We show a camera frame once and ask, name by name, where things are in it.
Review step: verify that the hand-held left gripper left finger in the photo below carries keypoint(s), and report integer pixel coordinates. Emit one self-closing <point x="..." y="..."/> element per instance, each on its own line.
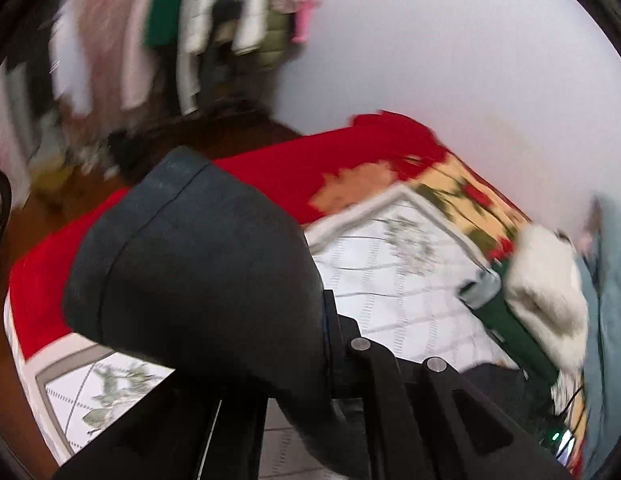
<point x="160" y="435"/>

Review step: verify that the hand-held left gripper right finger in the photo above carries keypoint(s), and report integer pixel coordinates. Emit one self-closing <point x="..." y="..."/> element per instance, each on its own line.
<point x="343" y="355"/>

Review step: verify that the dark grey-blue garment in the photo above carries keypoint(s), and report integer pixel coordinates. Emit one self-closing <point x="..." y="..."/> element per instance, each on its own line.
<point x="200" y="270"/>

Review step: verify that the row of hanging clothes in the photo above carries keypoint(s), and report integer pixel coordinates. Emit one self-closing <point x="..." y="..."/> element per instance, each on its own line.
<point x="140" y="35"/>

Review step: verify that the dark green garment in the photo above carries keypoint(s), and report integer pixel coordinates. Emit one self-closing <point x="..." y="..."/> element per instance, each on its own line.
<point x="510" y="325"/>

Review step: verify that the red floral quilted bedspread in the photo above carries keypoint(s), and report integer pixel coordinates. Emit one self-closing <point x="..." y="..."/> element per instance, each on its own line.
<point x="390" y="260"/>

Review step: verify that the white fluffy garment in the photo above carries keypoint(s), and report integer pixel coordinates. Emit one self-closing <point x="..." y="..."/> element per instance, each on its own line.
<point x="545" y="295"/>

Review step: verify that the light blue cloth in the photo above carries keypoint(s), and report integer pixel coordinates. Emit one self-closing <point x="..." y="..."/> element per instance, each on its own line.
<point x="608" y="320"/>

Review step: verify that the black curved frame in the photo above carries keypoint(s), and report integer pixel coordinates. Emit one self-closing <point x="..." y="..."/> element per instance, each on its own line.
<point x="1" y="210"/>

